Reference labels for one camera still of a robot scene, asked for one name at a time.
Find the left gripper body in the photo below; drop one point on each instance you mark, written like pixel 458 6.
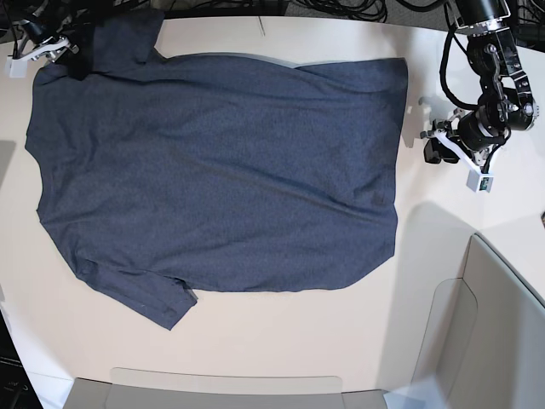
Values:
pixel 478 141

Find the grey chair bottom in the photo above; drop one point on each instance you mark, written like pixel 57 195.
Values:
pixel 131 388

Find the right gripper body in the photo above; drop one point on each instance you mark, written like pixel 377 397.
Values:
pixel 77 59

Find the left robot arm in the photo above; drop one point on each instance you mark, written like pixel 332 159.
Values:
pixel 506 104

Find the grey chair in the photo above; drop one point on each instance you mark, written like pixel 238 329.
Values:
pixel 484 342
pixel 131 388

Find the dark blue t-shirt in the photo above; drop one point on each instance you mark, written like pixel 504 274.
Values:
pixel 167 176

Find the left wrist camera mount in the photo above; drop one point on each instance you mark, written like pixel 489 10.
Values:
pixel 480 176

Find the grey chair right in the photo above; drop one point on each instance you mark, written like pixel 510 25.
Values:
pixel 484 342

